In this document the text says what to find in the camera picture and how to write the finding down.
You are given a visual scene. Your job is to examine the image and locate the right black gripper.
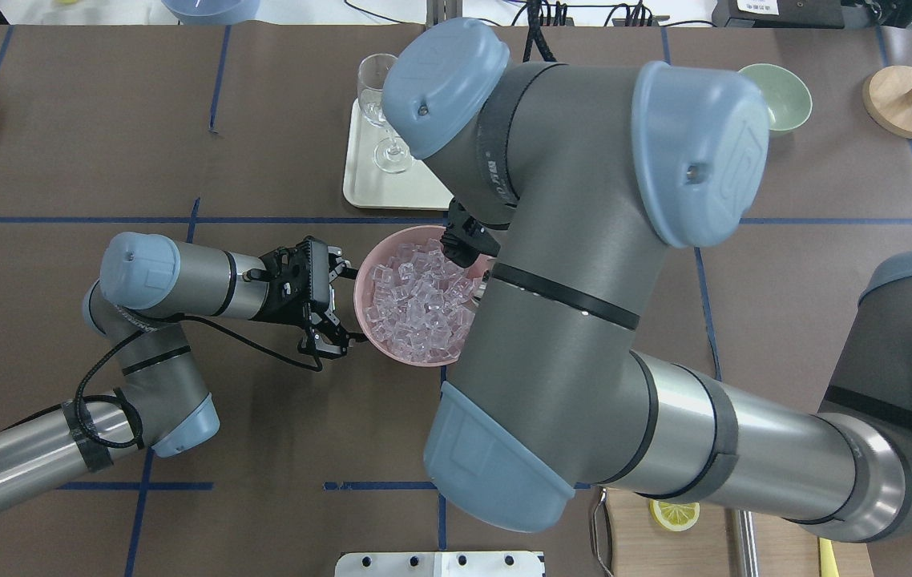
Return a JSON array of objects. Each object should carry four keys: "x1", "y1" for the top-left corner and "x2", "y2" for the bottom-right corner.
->
[{"x1": 440, "y1": 200, "x2": 505, "y2": 268}]

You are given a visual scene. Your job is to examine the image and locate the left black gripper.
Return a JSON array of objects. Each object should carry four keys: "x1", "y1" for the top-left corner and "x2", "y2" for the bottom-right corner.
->
[{"x1": 246, "y1": 235, "x2": 369, "y2": 359}]

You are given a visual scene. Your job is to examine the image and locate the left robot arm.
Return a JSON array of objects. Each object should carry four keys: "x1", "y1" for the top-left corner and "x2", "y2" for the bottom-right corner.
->
[{"x1": 0, "y1": 232, "x2": 365, "y2": 512}]

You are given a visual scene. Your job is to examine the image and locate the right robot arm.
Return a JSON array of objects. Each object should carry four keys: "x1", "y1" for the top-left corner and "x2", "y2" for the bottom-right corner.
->
[{"x1": 383, "y1": 18, "x2": 912, "y2": 542}]

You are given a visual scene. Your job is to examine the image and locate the clear ice cubes pile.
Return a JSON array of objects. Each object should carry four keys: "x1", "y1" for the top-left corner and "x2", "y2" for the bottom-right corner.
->
[{"x1": 365, "y1": 239, "x2": 489, "y2": 361}]

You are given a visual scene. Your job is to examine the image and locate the pink bowl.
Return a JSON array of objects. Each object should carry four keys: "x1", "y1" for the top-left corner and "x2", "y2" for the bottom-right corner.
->
[{"x1": 353, "y1": 225, "x2": 497, "y2": 367}]

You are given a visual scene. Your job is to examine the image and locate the cream bear tray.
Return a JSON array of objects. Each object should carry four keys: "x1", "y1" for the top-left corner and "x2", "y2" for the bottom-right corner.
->
[{"x1": 342, "y1": 99, "x2": 453, "y2": 211}]

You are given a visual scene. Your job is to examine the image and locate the clear wine glass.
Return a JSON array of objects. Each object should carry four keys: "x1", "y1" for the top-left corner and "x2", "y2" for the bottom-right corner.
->
[{"x1": 357, "y1": 54, "x2": 413, "y2": 174}]

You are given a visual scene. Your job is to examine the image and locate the blue bowl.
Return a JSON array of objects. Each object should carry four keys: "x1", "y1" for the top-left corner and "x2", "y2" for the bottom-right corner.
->
[{"x1": 160, "y1": 0, "x2": 263, "y2": 26}]

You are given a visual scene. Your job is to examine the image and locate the lemon half slice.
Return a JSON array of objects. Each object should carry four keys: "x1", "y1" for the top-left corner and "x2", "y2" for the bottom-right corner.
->
[{"x1": 648, "y1": 500, "x2": 701, "y2": 532}]

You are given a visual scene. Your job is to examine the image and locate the green bowl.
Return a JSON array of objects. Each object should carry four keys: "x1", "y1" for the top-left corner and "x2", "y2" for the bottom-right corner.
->
[{"x1": 738, "y1": 63, "x2": 813, "y2": 138}]

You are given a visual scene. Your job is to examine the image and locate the wooden cutting board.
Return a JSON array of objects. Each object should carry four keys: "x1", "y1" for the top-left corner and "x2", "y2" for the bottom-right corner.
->
[{"x1": 591, "y1": 489, "x2": 874, "y2": 576}]

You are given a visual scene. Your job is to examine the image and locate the steel cylinder muddler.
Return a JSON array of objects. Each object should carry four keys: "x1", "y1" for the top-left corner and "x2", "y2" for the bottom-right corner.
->
[{"x1": 728, "y1": 509, "x2": 760, "y2": 576}]

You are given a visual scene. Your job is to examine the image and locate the yellow plastic knife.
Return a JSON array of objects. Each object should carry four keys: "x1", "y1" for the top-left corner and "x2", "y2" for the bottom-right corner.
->
[{"x1": 817, "y1": 537, "x2": 838, "y2": 577}]

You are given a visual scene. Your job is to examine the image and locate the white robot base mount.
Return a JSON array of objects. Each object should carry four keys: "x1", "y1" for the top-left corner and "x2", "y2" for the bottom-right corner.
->
[{"x1": 334, "y1": 551, "x2": 547, "y2": 576}]

